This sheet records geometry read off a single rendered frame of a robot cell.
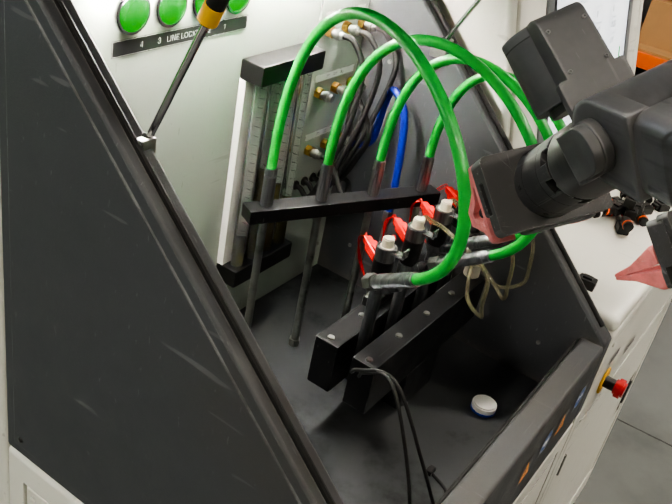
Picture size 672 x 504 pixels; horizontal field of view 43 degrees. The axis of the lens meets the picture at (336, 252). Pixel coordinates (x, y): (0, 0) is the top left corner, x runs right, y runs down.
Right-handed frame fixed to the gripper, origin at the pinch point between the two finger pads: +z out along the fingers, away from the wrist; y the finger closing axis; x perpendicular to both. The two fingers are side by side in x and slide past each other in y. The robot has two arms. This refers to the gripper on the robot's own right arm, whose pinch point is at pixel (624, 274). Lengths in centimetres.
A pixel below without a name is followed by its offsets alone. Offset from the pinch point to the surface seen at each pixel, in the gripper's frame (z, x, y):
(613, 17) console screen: 32, -71, 43
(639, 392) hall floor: 122, -162, -51
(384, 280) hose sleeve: 18.7, 17.0, 7.8
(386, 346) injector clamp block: 35.9, 5.9, -0.6
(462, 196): 2.3, 17.8, 13.0
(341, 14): 13.5, 14.8, 38.1
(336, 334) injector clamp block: 39.7, 10.6, 3.1
